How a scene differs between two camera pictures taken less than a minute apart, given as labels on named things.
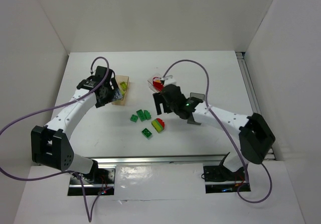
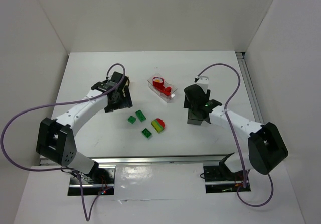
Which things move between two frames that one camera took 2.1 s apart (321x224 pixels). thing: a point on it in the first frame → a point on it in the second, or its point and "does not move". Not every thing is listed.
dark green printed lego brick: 146,132 does not move
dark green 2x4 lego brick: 141,115 does not move
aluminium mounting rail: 105,161 does not move
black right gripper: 162,101 → 194,117
